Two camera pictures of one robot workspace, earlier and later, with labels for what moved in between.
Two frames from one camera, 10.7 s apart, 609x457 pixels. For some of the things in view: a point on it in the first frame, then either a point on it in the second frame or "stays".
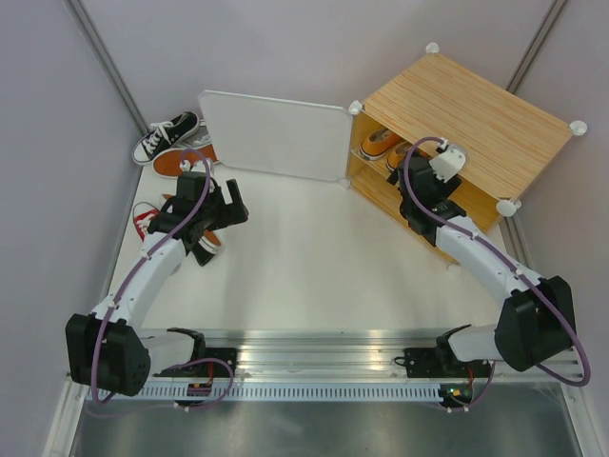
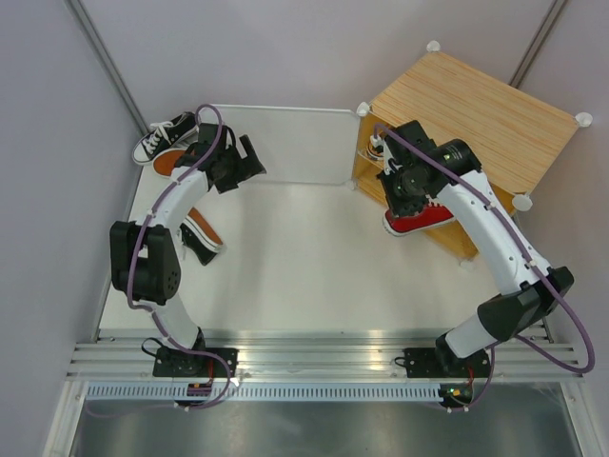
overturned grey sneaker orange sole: x=167 y=163 stays
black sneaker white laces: x=163 y=135 stays
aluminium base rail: x=346 y=355 stays
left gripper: x=232 y=213 -> x=247 y=168
